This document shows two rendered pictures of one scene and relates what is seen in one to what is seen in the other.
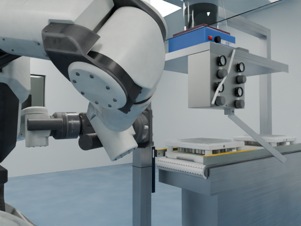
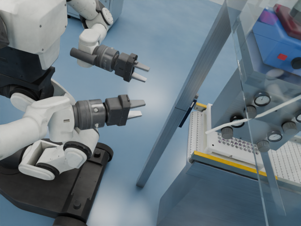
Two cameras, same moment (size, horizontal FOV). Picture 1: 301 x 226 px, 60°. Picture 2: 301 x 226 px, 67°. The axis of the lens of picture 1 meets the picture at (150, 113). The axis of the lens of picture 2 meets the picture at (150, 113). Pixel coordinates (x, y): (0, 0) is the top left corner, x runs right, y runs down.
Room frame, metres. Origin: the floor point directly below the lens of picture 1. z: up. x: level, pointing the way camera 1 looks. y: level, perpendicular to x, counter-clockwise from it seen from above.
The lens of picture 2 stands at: (0.38, -0.32, 1.59)
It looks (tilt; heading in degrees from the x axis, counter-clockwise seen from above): 45 degrees down; 34
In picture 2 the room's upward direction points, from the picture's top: 22 degrees clockwise
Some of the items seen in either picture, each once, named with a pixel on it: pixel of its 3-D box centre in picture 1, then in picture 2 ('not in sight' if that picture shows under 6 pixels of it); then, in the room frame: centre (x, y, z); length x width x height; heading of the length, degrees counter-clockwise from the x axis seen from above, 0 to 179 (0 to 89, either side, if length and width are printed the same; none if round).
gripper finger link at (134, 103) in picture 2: not in sight; (135, 102); (0.78, 0.01, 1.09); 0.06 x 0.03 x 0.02; 161
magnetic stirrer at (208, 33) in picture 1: (202, 43); not in sight; (1.09, -0.22, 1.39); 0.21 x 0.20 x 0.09; 39
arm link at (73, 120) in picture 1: (81, 125); (119, 63); (0.88, 0.23, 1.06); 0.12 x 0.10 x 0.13; 121
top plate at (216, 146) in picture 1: (204, 143); (235, 133); (1.15, -0.24, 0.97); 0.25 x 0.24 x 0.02; 39
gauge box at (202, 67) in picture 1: (217, 82); (261, 107); (1.01, -0.26, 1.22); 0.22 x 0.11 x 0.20; 129
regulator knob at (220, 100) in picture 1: (220, 99); (228, 132); (0.91, -0.24, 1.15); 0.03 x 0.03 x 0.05; 39
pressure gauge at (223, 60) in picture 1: (221, 60); not in sight; (0.93, -0.26, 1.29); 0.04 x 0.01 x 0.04; 129
